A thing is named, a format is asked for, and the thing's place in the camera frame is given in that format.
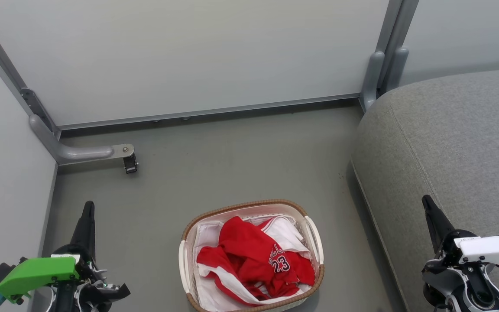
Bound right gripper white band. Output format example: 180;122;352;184
421;195;499;278

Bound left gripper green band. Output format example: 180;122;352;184
0;201;131;312

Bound red basketball jersey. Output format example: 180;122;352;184
196;216;316;304

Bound grey fabric sofa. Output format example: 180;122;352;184
351;67;499;312

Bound black caster wheel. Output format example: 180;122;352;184
123;154;139;174

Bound white laundry basket brown rim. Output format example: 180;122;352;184
179;199;324;312

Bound white basket liner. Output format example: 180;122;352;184
192;215;314;312

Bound grey partition foot bracket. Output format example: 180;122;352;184
29;114;136;166

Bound grey partition corner post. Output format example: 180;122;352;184
0;4;61;136

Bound grey partition bottom rail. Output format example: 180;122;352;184
57;93;361;131

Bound grey partition double post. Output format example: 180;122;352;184
360;0;420;112

